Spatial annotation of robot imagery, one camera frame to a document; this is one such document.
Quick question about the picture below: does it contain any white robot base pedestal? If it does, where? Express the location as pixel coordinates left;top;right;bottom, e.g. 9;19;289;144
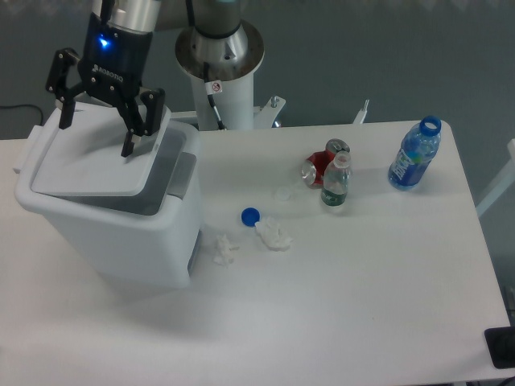
171;74;286;131

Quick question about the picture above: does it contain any clear green label bottle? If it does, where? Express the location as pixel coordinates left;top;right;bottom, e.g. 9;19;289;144
321;150;352;207

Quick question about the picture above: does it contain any white frame at right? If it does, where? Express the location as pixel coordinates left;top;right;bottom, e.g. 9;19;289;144
476;139;514;218

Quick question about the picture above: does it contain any crumpled white tissue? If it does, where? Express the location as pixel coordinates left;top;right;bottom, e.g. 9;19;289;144
255;217;293;252
213;234;240;266

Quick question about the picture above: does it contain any clear plastic bottle cap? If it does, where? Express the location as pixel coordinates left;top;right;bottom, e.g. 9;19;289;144
274;187;291;202

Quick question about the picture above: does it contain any white trash can lid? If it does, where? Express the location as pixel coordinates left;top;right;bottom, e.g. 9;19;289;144
31;102;171;197

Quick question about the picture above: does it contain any black device at edge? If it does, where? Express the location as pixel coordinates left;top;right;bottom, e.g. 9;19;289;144
484;326;514;369

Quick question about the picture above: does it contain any crumpled white tissue right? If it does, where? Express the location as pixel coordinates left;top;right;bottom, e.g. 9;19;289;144
255;217;293;252

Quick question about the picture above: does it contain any blue plastic drink bottle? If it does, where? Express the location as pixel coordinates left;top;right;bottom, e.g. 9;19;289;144
388;115;442;191

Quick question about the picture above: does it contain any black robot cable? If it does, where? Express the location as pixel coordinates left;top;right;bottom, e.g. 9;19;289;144
183;0;229;131

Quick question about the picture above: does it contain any white plastic trash can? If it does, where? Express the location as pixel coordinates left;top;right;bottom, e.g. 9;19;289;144
14;119;203;288

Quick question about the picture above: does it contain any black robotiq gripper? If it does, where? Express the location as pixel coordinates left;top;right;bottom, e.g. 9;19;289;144
45;1;166;158

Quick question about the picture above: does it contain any black floor cable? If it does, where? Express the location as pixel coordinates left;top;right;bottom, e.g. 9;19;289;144
0;104;44;124

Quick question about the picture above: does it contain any blue bottle cap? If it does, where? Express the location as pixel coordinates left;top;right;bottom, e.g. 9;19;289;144
241;207;261;228

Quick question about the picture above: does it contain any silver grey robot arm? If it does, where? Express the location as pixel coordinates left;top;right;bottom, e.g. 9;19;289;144
46;1;264;157

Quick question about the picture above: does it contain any crushed red soda can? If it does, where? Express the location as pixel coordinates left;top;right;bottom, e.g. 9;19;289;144
300;138;350;187

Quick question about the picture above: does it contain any crumpled white tissue left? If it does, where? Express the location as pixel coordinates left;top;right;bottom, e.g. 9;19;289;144
213;234;240;266

